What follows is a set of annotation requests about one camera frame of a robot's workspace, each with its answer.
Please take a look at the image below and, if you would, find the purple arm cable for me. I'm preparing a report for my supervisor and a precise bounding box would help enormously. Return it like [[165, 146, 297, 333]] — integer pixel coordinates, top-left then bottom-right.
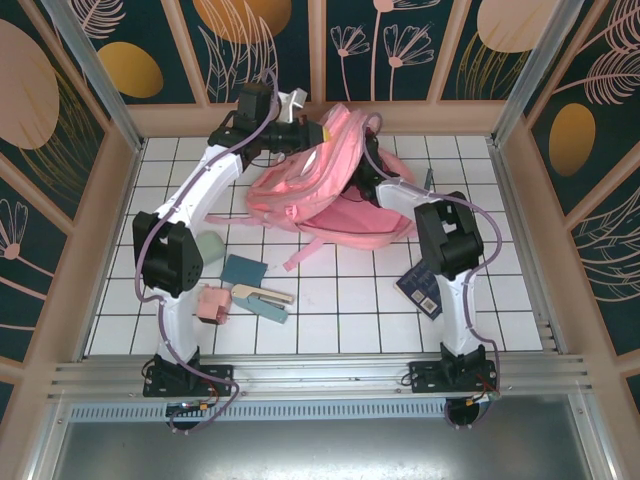
[[360, 113, 504, 431], [135, 68, 241, 435]]

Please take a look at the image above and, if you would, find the dark blue book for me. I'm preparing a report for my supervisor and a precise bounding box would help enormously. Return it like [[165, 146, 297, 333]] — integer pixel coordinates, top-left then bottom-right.
[[395, 261, 444, 322]]

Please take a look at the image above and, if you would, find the pink backpack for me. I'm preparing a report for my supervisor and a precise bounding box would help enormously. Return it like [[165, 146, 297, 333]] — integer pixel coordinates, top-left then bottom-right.
[[204, 103, 419, 274]]

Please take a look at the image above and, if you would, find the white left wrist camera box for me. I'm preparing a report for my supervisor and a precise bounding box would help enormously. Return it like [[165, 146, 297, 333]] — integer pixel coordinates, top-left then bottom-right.
[[276, 88, 309, 124]]

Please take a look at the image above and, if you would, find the beige and teal stapler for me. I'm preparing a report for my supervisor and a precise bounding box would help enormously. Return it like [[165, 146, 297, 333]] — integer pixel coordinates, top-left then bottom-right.
[[230, 282, 297, 325]]

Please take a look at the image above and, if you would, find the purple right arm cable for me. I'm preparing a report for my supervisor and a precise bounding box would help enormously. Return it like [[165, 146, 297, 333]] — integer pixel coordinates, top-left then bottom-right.
[[360, 113, 504, 431]]

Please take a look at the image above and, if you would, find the aluminium rail frame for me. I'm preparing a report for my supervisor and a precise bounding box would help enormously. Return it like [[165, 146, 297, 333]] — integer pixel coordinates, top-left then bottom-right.
[[47, 352, 597, 401]]

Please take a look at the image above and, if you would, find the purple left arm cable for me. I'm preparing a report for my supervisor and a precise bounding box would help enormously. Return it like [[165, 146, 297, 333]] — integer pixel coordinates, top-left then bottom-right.
[[135, 68, 241, 435]]

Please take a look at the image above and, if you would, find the aluminium corner post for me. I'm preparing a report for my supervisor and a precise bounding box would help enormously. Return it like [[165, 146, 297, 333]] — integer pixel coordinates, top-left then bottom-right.
[[39, 0, 147, 154], [488, 0, 587, 147]]

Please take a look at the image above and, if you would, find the light green eraser block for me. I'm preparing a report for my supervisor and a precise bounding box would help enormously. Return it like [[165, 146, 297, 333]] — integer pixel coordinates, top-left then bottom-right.
[[194, 230, 227, 265]]

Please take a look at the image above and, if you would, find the grey metal sheet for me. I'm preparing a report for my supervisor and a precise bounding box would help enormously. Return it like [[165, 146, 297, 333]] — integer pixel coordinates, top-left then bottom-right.
[[49, 418, 619, 480]]

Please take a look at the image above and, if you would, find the small teal notebook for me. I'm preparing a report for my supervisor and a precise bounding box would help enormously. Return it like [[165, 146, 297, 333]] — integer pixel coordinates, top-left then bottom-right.
[[221, 254, 267, 288]]

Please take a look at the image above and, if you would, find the small pink box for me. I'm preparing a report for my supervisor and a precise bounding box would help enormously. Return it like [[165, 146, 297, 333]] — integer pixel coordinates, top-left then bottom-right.
[[195, 284, 232, 325]]

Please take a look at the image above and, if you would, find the slotted grey cable duct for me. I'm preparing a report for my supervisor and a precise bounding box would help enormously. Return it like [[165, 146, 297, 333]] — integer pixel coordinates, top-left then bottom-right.
[[67, 403, 575, 422]]

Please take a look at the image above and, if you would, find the aluminium side rail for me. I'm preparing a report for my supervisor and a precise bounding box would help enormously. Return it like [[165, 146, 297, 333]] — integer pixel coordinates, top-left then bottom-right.
[[487, 142, 566, 355]]

